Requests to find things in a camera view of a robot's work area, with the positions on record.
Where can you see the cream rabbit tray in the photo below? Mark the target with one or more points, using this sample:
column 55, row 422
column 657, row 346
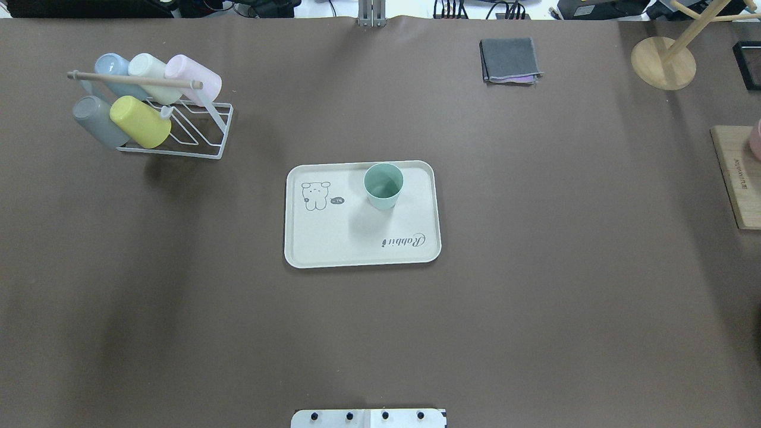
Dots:
column 330, row 221

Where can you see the green cup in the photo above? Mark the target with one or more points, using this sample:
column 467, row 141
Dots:
column 383, row 183

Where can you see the yellow cup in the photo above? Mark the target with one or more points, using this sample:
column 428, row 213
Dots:
column 140, row 121

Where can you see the pink cup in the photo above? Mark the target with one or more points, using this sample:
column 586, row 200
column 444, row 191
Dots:
column 181, row 67

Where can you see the white cream cup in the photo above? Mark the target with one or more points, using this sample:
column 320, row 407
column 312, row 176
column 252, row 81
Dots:
column 147, row 66

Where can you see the grey cup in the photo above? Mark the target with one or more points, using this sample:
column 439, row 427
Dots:
column 92, row 113

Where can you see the light blue cup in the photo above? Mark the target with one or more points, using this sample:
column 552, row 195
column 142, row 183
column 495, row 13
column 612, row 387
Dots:
column 112, row 63

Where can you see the folded grey cloth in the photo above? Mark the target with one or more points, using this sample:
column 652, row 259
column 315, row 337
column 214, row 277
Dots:
column 509, row 61

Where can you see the wooden stand with round base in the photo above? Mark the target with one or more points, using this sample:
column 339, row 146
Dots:
column 667, row 64

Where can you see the bamboo cutting board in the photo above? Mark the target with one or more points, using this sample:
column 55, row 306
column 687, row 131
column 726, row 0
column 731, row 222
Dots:
column 740, row 171

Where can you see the pink bottom bowl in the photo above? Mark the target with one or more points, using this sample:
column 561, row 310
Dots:
column 755, row 140

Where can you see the white wire cup rack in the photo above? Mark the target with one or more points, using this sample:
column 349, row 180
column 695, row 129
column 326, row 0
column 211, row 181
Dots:
column 198, row 131

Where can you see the grey metal bracket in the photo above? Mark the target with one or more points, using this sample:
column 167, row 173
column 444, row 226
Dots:
column 372, row 13

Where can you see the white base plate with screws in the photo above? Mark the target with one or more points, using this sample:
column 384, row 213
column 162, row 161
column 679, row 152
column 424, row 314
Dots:
column 371, row 417

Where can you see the wooden rack handle rod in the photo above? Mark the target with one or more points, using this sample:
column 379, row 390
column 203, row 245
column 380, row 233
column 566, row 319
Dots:
column 121, row 79

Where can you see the black frame box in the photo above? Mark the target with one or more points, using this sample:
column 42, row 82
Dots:
column 747, row 55

